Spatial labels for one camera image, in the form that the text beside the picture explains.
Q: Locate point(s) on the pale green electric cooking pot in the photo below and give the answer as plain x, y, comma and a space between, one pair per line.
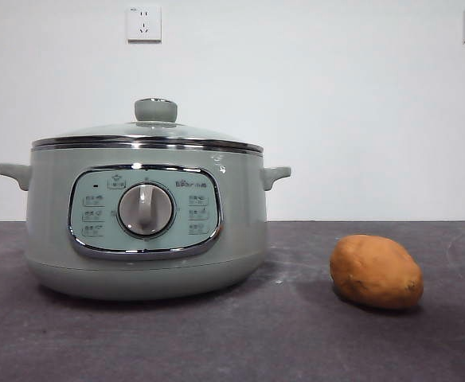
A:
45, 223

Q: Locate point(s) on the brown potato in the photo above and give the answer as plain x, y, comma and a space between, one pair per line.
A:
376, 272

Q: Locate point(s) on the glass lid with green knob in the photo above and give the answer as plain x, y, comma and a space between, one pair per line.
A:
155, 109

